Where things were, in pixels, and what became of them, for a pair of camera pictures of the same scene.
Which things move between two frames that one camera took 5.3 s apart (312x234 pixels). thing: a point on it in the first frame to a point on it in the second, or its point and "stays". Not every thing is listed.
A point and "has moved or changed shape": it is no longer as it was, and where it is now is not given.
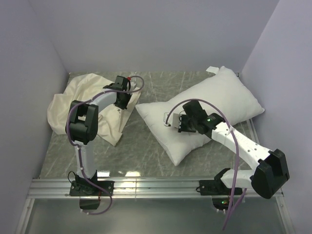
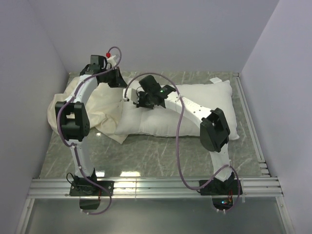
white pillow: x=221 y=93 has moved or changed shape
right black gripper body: x=187 y=125 to x=145 y=101
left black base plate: x=85 y=188 stays
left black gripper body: x=123 y=104 to x=112 y=78
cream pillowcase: x=111 y=117 has moved or changed shape
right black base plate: x=214 y=187 stays
